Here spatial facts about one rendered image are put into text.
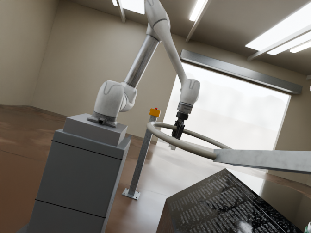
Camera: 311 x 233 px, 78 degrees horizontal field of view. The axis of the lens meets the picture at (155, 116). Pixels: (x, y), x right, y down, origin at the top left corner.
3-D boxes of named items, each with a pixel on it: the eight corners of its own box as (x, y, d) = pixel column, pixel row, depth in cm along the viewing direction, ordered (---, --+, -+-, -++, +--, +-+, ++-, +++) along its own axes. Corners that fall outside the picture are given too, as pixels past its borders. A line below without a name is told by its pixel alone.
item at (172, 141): (265, 171, 85) (268, 165, 85) (176, 155, 64) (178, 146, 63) (199, 136, 129) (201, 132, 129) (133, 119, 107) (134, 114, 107)
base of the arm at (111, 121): (84, 120, 111) (86, 111, 111) (92, 116, 133) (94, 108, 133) (115, 129, 114) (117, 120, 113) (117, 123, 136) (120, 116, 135)
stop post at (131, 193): (140, 193, 244) (164, 111, 241) (137, 200, 224) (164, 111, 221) (125, 188, 245) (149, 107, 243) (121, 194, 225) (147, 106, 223)
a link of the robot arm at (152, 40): (102, 105, 137) (115, 106, 158) (120, 116, 134) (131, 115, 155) (152, 3, 128) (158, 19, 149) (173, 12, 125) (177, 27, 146)
